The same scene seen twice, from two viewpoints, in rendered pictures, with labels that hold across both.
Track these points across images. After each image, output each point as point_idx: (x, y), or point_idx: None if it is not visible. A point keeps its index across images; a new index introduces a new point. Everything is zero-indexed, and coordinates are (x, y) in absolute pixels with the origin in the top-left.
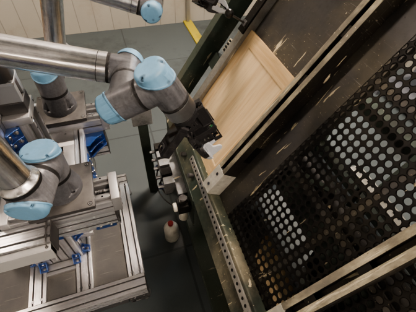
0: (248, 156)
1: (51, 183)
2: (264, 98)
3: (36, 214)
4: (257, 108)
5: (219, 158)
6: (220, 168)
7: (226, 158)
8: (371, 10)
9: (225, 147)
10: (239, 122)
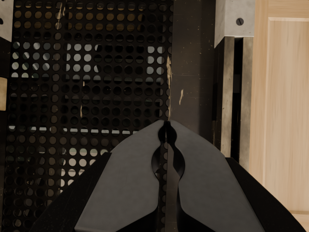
0: (216, 96)
1: None
2: (280, 178)
3: None
4: (279, 157)
5: (273, 36)
6: (243, 34)
7: (246, 60)
8: None
9: (280, 58)
10: (293, 113)
